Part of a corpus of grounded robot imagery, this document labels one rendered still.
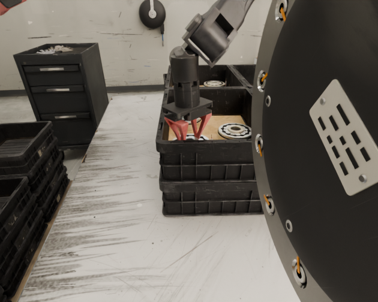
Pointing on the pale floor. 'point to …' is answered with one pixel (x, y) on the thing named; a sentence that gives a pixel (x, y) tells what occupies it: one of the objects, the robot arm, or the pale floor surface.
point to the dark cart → (66, 91)
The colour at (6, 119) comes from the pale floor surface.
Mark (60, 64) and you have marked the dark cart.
